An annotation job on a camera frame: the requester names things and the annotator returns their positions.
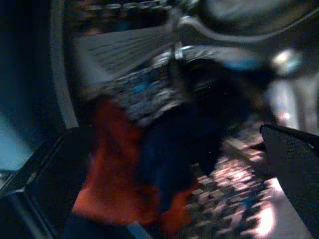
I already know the navy blue garment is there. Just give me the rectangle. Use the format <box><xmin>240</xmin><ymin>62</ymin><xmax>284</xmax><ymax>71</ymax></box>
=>
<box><xmin>139</xmin><ymin>59</ymin><xmax>252</xmax><ymax>215</ymax></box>

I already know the grey washing machine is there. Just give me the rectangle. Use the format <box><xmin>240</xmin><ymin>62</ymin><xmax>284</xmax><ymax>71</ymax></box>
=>
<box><xmin>0</xmin><ymin>0</ymin><xmax>319</xmax><ymax>239</ymax></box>

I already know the orange garment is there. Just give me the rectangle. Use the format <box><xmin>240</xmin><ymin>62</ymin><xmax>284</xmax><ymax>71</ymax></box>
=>
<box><xmin>72</xmin><ymin>99</ymin><xmax>192</xmax><ymax>235</ymax></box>

